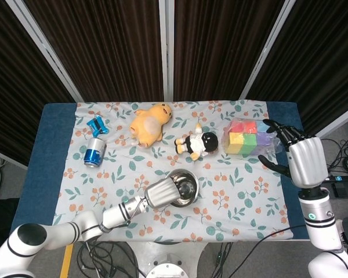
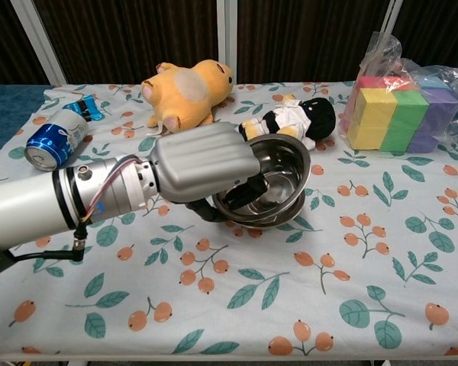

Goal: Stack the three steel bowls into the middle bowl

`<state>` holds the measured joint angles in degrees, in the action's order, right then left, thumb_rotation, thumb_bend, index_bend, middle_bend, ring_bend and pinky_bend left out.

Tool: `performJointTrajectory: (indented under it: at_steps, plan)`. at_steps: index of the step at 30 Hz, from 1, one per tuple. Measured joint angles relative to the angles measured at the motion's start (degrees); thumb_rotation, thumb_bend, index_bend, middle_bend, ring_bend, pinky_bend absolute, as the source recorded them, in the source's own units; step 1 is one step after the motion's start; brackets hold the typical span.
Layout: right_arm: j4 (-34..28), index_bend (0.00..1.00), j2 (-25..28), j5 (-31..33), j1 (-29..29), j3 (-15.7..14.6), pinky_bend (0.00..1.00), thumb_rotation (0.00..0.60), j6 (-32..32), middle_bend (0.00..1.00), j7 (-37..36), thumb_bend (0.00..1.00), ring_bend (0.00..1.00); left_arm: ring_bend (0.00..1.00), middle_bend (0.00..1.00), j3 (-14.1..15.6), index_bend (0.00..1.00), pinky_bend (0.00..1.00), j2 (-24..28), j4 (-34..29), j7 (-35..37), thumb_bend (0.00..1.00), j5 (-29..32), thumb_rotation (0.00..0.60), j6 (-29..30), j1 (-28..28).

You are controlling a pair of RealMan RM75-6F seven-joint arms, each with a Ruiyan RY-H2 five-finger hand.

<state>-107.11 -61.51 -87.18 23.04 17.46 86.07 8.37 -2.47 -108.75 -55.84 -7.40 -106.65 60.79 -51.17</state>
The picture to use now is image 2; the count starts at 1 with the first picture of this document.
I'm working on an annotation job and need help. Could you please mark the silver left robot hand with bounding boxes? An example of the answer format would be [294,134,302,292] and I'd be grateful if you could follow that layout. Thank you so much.
[150,121,270,225]

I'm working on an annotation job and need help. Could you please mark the yellow plush animal toy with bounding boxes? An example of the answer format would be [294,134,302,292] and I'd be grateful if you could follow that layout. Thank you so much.
[140,59,236,137]

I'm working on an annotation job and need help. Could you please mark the black and white plush doll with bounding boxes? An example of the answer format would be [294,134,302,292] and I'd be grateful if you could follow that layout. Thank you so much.
[238,97,337,150]

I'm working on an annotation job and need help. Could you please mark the blue snack wrapper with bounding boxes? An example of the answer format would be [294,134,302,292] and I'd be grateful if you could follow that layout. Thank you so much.
[63,95,103,123]

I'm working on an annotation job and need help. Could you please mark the floral print tablecloth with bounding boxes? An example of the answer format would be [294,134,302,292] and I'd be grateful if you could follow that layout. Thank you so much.
[0,82,458,359]

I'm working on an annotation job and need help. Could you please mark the blue and white drink can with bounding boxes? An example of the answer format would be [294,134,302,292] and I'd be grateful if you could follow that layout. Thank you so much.
[24,108,89,172]

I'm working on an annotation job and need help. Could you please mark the yellow foam cube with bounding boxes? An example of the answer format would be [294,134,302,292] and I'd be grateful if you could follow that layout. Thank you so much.
[356,88,400,127]
[347,124,390,150]

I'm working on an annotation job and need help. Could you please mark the red foam cube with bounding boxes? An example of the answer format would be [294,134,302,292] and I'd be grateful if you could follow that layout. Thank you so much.
[353,75,417,92]

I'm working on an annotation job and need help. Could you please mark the green foam cube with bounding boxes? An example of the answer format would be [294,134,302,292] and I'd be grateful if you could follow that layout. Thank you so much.
[391,90,431,130]
[379,125,421,153]

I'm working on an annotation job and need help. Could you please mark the purple foam cube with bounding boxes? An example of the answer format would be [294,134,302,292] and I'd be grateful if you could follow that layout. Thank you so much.
[408,127,443,153]
[421,88,458,133]

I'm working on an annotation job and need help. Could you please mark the blue foam cube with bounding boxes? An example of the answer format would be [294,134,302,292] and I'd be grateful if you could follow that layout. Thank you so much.
[415,74,450,91]

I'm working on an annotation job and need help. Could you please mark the bagged colourful foam blocks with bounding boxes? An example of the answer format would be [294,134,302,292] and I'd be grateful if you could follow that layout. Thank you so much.
[337,32,458,153]

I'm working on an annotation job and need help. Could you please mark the white frame post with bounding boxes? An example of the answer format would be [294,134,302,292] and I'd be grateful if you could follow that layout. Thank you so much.
[216,0,238,83]
[9,0,68,85]
[379,0,404,43]

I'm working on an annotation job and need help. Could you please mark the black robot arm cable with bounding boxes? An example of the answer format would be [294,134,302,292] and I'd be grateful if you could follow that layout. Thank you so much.
[7,224,88,265]

